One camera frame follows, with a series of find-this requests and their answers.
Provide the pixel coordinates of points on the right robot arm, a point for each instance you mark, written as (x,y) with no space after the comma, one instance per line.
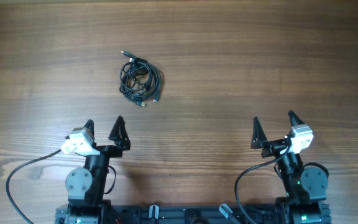
(305,184)

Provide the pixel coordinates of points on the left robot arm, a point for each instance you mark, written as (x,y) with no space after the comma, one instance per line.
(86,185)

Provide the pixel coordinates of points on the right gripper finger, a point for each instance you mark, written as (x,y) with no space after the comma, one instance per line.
(294,119)
(259,139)

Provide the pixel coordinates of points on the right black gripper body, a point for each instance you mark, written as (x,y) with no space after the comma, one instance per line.
(278,146)

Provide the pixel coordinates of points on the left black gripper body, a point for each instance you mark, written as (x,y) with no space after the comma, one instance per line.
(112,152)

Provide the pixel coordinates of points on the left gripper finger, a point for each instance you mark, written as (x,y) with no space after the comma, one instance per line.
(119,134)
(89,128)

